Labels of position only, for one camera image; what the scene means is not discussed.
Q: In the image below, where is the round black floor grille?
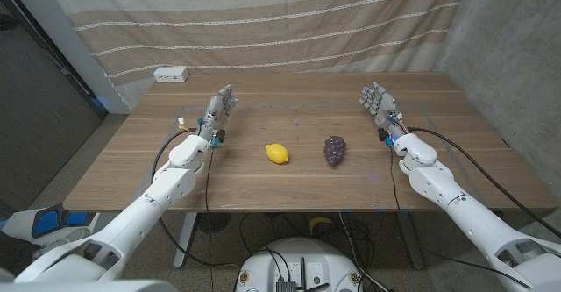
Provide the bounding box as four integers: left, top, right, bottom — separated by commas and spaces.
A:
195, 212, 232, 235

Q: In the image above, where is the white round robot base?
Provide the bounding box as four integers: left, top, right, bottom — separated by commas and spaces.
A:
234, 237, 363, 292

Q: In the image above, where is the grey table leg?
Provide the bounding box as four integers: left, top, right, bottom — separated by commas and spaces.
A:
396, 211, 425, 270

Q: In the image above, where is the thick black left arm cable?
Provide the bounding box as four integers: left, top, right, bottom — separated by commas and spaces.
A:
150, 127, 241, 270

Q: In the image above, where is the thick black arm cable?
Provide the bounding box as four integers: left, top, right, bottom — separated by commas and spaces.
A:
406, 126, 561, 240
150, 127, 241, 270

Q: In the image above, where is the white floor cable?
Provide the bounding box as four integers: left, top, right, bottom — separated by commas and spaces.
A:
337, 212, 389, 292

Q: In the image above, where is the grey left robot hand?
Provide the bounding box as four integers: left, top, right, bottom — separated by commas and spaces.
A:
195, 83, 239, 149

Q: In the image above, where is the yellow banana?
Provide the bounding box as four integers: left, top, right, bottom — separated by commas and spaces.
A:
308, 215, 333, 235

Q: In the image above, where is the grey shoe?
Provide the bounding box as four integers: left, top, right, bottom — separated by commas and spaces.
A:
30, 228, 93, 259

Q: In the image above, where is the thin black left wrist cable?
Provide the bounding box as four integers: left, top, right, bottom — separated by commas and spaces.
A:
203, 146, 216, 292

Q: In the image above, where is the purple grape bunch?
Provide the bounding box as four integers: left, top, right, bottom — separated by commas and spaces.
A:
323, 135, 347, 167

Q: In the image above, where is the white robot torso edge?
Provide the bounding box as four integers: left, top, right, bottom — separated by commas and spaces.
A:
0, 279, 179, 292

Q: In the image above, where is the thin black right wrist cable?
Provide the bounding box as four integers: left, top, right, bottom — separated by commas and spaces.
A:
388, 146, 534, 289

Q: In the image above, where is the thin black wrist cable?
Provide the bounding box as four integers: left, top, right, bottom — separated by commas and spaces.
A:
388, 146, 534, 289
203, 146, 216, 292

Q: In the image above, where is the white power strip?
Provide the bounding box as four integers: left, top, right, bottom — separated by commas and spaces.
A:
153, 66, 190, 83

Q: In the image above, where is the white device with blue pads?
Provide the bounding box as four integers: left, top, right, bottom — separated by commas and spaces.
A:
2, 203, 100, 245

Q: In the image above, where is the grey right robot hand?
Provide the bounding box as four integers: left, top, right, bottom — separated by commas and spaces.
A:
359, 81, 409, 146

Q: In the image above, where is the white table leg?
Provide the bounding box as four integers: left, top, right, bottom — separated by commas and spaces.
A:
173, 211, 198, 269

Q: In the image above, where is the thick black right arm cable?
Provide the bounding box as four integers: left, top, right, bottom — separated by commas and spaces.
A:
406, 126, 561, 240

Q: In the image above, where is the dark perforated wall panel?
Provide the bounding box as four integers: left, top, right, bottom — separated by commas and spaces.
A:
0, 0, 109, 212

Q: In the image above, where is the beige striped backdrop cloth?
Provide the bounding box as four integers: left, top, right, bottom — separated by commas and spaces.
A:
41, 0, 470, 109

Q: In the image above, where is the yellow lemon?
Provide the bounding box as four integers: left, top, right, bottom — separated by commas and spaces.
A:
265, 143, 290, 165

